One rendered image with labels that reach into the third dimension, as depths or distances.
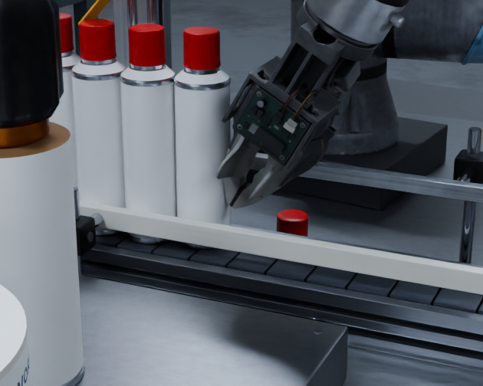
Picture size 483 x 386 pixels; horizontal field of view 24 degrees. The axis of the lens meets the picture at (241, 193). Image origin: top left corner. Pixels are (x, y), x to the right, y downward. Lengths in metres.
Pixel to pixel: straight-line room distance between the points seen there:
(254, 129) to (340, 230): 0.32
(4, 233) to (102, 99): 0.31
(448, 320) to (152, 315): 0.25
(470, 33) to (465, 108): 0.44
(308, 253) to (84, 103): 0.25
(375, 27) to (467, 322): 0.26
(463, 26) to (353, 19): 0.38
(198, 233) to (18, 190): 0.30
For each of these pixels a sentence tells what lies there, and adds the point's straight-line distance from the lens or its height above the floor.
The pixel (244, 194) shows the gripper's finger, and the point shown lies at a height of 0.94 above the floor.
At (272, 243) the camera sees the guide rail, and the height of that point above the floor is 0.91.
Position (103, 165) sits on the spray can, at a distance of 1.07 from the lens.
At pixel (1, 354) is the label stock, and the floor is 1.02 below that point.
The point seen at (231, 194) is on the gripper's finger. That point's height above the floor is 0.94.
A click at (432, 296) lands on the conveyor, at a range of 0.98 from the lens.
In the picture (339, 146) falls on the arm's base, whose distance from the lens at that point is 1.31.
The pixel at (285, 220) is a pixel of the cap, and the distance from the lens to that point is 1.17.
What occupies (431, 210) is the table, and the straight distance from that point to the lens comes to 1.30.
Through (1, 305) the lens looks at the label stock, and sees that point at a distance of 0.64.
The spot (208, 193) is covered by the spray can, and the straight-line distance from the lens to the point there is 1.03.
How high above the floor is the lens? 1.31
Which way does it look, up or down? 21 degrees down
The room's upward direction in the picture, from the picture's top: straight up
